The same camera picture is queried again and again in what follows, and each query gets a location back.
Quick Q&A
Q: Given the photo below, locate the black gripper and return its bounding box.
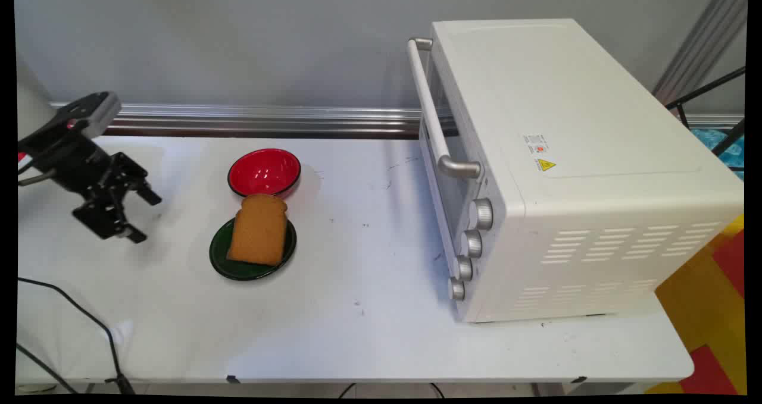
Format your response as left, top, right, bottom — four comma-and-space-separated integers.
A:
21, 131, 163, 245

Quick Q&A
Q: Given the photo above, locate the oven door with bar handle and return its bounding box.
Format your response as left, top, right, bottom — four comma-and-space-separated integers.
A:
407, 35, 486, 274

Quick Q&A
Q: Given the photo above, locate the dark green plate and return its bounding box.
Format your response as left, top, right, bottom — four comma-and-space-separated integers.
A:
209, 216, 298, 281

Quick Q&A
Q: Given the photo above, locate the brown toast slice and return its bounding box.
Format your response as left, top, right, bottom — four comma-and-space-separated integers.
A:
226, 193, 289, 267

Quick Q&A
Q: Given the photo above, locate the red bowl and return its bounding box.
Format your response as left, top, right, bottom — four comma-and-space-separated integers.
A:
227, 148, 302, 198

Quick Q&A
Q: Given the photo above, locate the warning sticker label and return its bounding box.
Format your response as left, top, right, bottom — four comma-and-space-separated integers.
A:
522, 133, 558, 173

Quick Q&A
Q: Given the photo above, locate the white toaster oven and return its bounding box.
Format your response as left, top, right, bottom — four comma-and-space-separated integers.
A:
419, 18, 745, 324

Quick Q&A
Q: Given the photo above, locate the blue patterned object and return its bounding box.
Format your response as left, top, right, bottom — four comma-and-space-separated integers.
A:
691, 127, 745, 182

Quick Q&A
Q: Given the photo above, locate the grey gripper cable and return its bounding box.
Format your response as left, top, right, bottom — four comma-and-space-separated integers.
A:
17, 168, 59, 188

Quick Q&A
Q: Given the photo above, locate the black cable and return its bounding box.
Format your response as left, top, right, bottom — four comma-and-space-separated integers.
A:
17, 277, 136, 395
16, 343, 79, 394

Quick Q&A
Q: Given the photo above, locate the aluminium rail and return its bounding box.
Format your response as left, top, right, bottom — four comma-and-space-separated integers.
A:
50, 102, 745, 140

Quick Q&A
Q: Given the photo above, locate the black metal frame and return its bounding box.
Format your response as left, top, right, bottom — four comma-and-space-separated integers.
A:
665, 66, 747, 158

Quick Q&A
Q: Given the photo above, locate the aluminium profile post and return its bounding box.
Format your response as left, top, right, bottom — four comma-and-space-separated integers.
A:
652, 0, 748, 105

